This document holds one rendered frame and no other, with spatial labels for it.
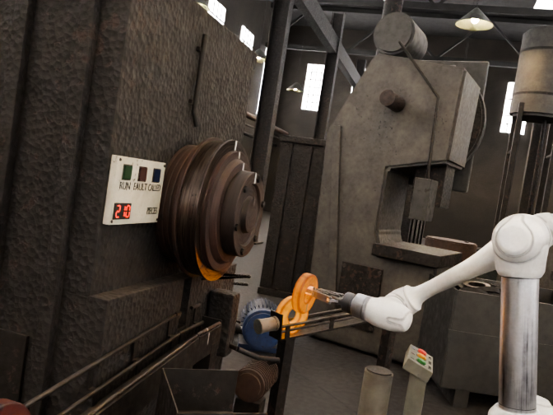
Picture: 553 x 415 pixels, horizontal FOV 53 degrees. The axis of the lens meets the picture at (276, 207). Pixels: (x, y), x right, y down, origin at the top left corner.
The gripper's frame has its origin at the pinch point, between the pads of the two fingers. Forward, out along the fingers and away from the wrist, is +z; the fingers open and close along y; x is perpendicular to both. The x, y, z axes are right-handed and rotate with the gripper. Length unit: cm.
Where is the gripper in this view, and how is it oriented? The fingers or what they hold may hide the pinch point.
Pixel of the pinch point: (306, 289)
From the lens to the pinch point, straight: 216.5
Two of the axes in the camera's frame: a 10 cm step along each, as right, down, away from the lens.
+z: -8.5, -2.0, 4.9
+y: 4.9, 0.4, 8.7
